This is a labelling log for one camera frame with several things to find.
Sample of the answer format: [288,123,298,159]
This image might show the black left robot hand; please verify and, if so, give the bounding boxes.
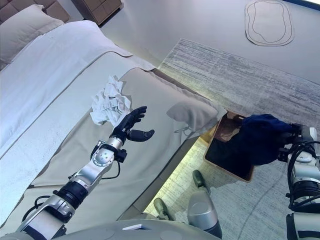
[109,105,156,142]

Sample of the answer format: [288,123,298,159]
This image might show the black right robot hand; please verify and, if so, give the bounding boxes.
[279,122,319,148]

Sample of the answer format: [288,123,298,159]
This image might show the white garment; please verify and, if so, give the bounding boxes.
[89,74,132,127]

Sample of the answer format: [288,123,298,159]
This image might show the dark blue garment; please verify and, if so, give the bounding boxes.
[234,113,295,167]

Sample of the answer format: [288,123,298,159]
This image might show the black garment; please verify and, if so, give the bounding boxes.
[207,138,253,180]

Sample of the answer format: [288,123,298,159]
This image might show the beige bed cover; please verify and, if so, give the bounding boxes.
[0,51,227,235]

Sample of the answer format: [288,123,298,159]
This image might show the brown wicker basket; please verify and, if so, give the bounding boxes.
[203,111,255,183]

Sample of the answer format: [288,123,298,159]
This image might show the silver left robot leg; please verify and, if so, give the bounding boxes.
[139,197,176,222]

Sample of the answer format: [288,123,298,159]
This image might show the silver robot leg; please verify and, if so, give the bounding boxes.
[139,197,176,222]
[186,169,223,238]

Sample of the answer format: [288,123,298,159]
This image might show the white duvet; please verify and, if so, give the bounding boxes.
[0,20,133,218]

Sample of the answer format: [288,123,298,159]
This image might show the grey striped rug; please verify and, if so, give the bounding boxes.
[146,37,320,240]

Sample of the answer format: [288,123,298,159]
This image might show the grey robot torso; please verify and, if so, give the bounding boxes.
[59,219,222,240]

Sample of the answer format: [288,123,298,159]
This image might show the silver right robot leg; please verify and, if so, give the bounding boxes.
[186,169,223,238]

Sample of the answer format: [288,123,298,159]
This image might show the small beige oval mat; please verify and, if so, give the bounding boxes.
[244,0,295,47]

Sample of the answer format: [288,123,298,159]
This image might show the brown wooden nightstand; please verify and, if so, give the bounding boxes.
[71,0,123,27]

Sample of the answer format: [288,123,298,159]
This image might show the beige pillow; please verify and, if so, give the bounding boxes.
[0,4,65,72]

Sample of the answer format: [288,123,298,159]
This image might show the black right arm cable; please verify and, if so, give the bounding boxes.
[286,141,320,201]

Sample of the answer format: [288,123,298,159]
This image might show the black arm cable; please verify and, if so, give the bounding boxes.
[286,141,320,201]
[99,161,121,180]

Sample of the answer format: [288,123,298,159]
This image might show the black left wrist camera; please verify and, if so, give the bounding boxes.
[116,149,128,163]

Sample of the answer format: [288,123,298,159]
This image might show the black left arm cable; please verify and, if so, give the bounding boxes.
[99,161,121,180]

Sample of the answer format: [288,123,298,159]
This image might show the brown upholstered bed frame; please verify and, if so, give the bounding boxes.
[0,0,227,222]

